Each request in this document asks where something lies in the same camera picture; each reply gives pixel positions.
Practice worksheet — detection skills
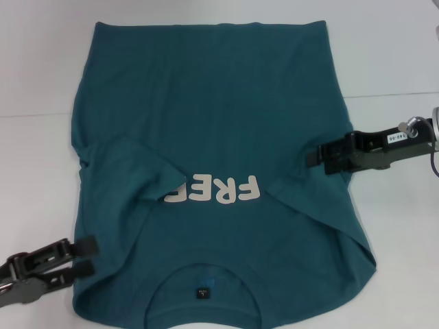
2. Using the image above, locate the teal FREE print t-shirt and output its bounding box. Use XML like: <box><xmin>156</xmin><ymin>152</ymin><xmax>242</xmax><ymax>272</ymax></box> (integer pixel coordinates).
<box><xmin>70</xmin><ymin>21</ymin><xmax>378</xmax><ymax>329</ymax></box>

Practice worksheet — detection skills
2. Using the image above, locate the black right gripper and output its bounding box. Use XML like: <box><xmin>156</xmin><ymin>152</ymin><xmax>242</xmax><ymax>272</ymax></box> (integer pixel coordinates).
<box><xmin>305</xmin><ymin>119</ymin><xmax>438</xmax><ymax>176</ymax></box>

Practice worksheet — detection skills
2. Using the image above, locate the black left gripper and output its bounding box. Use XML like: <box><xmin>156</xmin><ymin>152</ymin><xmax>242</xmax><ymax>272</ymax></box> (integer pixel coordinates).
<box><xmin>0</xmin><ymin>236</ymin><xmax>100</xmax><ymax>305</ymax></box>

